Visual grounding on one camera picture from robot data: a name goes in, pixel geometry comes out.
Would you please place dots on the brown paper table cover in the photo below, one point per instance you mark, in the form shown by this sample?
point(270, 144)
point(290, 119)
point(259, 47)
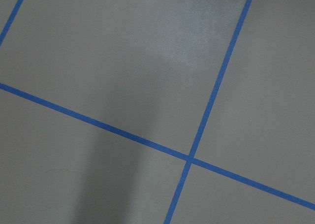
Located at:
point(148, 67)

